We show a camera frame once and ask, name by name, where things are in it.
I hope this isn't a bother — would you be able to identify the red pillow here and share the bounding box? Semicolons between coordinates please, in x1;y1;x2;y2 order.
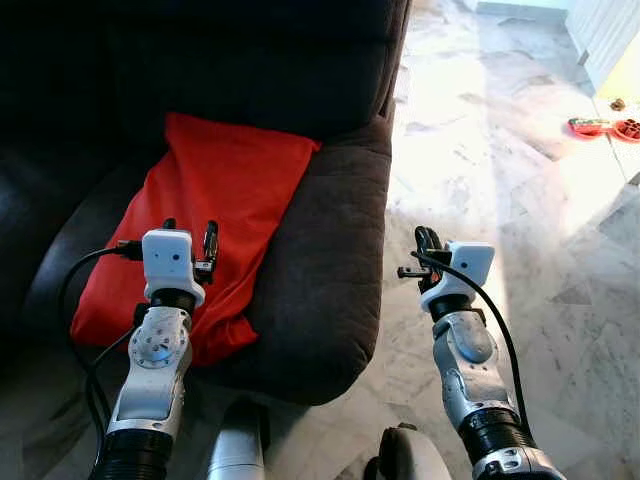
70;112;323;368

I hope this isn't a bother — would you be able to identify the dark brown fabric sofa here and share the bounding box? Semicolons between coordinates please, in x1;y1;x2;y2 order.
0;0;413;407

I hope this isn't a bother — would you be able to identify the red tray with cups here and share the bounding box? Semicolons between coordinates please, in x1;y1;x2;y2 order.
612;119;640;145

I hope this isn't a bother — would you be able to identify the silver robot left leg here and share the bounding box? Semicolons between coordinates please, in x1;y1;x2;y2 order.
207;398;272;480

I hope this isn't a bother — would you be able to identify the red bowl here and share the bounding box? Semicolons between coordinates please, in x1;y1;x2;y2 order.
568;117;614;139

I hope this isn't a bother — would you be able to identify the white ribbed panel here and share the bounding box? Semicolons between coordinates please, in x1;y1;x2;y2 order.
564;0;640;97

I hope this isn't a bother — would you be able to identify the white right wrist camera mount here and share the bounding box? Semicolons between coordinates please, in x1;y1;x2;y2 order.
420;241;496;312

